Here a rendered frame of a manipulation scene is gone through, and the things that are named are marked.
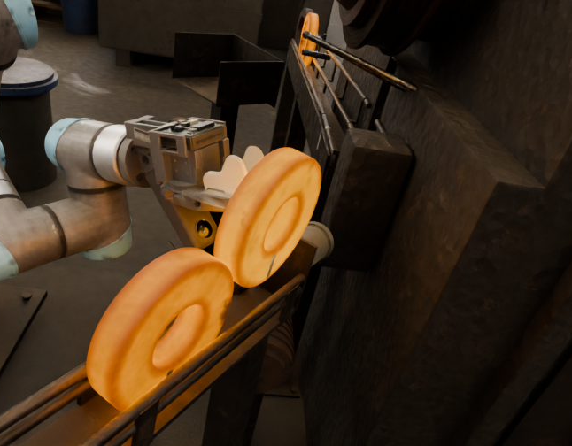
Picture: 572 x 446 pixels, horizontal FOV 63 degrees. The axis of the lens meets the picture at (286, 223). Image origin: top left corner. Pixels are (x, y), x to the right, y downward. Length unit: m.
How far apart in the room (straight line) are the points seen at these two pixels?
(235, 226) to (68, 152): 0.30
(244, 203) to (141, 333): 0.15
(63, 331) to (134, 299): 1.07
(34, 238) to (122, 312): 0.28
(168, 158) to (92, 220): 0.18
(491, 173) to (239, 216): 0.28
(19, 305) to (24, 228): 0.88
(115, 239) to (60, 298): 0.86
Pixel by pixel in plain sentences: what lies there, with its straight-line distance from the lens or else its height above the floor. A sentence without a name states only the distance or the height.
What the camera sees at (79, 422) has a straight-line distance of 0.49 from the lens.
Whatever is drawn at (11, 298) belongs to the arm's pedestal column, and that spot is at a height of 0.02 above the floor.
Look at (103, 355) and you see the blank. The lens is 0.41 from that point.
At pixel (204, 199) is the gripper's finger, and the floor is 0.79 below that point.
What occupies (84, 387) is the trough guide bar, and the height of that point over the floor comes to 0.68.
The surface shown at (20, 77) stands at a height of 0.43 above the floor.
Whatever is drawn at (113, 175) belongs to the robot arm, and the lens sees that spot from 0.61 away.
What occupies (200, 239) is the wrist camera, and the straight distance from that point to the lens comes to 0.58.
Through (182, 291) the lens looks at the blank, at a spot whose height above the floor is 0.78.
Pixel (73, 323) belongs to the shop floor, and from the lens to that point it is 1.47.
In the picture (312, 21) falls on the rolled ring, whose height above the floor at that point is 0.76.
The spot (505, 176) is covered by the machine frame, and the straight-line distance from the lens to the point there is 0.56.
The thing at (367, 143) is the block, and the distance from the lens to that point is 0.72.
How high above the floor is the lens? 1.06
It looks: 33 degrees down
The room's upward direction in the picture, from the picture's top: 13 degrees clockwise
